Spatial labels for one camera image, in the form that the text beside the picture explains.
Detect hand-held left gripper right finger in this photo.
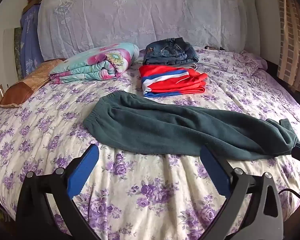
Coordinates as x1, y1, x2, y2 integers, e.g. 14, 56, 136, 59
199, 145, 284, 240

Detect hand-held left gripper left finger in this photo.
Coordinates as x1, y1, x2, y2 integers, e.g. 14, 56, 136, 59
15, 144, 102, 240

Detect dark green pants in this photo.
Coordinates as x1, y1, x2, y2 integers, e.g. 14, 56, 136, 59
83, 91, 299, 161

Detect purple floral bedspread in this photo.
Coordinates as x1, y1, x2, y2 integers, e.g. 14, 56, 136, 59
0, 46, 300, 240

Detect red white blue folded garment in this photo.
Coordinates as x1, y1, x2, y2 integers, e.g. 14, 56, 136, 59
139, 64, 208, 98

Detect brown pillow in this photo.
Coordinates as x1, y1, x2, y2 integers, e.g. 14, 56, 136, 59
0, 59, 65, 108

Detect floral folded quilt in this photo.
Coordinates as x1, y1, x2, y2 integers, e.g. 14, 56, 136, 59
49, 42, 140, 85

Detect beige folded garment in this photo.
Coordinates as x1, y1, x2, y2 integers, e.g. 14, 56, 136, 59
175, 62, 198, 71

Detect beige striped curtain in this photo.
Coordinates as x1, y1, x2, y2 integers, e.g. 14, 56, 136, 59
275, 0, 300, 95

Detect folded blue jeans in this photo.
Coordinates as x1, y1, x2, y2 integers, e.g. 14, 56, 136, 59
142, 37, 199, 67

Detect blue patterned cloth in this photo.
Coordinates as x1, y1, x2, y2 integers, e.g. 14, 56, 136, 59
20, 4, 45, 78

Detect white lace headboard cover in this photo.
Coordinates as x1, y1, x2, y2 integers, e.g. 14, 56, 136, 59
37, 0, 262, 62

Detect black cable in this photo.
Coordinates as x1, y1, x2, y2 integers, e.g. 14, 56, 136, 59
278, 188, 300, 201

